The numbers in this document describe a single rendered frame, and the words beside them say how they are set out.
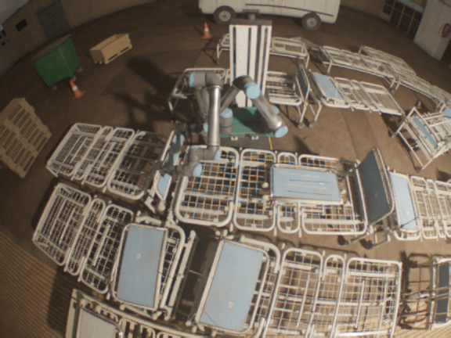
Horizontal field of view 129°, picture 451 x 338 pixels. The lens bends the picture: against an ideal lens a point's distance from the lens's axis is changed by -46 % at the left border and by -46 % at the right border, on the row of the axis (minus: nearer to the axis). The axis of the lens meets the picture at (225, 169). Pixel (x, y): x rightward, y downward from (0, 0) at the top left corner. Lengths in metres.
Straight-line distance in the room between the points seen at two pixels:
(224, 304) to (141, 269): 0.74
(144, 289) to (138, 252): 0.33
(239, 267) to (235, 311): 0.36
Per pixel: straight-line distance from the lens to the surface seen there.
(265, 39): 1.80
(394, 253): 3.11
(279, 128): 1.90
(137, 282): 1.82
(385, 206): 2.04
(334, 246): 2.55
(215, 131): 1.41
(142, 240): 1.85
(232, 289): 1.64
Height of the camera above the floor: 2.21
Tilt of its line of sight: 57 degrees down
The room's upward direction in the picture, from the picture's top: 3 degrees counter-clockwise
